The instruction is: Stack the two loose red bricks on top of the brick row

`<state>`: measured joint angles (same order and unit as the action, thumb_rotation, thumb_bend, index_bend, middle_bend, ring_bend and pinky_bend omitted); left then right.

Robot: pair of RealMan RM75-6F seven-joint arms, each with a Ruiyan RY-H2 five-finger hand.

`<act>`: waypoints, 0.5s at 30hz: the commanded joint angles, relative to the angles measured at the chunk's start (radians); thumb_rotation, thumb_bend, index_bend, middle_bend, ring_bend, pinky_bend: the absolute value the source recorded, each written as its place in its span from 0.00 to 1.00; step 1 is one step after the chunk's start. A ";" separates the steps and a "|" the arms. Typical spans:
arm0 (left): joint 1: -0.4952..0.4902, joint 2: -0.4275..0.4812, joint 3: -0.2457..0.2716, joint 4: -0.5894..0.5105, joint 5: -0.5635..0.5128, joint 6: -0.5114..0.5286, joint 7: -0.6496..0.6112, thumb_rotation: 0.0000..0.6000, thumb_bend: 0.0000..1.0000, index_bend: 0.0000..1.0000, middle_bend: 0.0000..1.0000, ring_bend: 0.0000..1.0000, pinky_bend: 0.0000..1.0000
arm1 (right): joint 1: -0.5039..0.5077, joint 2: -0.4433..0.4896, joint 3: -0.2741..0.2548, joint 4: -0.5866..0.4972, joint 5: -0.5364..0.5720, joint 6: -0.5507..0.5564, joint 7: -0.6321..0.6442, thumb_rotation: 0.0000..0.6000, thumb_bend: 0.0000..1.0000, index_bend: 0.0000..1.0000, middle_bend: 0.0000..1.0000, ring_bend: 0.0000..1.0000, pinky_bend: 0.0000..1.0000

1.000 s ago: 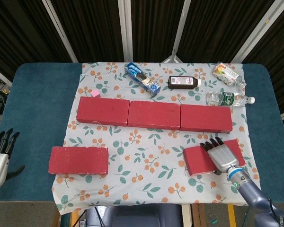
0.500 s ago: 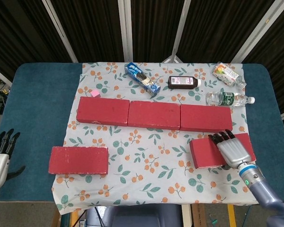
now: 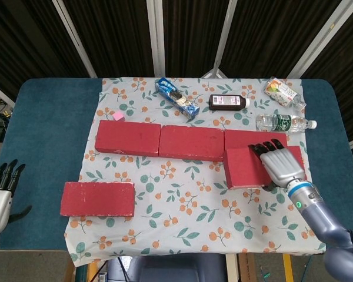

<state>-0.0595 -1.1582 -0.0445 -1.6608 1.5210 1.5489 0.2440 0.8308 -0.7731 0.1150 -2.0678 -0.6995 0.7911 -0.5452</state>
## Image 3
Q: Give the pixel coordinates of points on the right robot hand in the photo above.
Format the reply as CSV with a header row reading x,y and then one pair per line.
x,y
282,167

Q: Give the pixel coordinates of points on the red brick with scraped end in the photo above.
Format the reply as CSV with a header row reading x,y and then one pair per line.
x,y
241,167

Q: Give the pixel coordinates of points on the red foam brick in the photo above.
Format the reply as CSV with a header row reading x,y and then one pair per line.
x,y
126,138
238,138
97,199
191,142

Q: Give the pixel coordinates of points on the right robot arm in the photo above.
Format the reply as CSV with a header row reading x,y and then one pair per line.
x,y
326,217

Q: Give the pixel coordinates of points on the dark can lying down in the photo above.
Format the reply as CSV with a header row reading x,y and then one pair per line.
x,y
226,102

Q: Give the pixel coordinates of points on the clear bottle green label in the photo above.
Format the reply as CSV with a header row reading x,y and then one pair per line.
x,y
282,122

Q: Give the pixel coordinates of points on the clear bottle fruit label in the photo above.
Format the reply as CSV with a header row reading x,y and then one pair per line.
x,y
279,89

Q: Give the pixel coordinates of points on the teal felt table cover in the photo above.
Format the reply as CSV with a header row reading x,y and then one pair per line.
x,y
47,147

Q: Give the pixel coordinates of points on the floral tablecloth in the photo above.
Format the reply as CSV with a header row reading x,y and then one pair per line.
x,y
179,182

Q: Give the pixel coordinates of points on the blue cookie package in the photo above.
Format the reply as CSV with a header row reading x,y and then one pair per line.
x,y
176,98

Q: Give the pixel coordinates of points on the grey blue chair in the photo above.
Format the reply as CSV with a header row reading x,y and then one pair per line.
x,y
170,270

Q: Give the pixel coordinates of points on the small pink cube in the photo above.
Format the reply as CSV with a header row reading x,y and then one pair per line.
x,y
118,116

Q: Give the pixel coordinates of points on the white partition frame post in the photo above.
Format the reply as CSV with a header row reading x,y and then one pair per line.
x,y
159,44
226,38
317,38
89,70

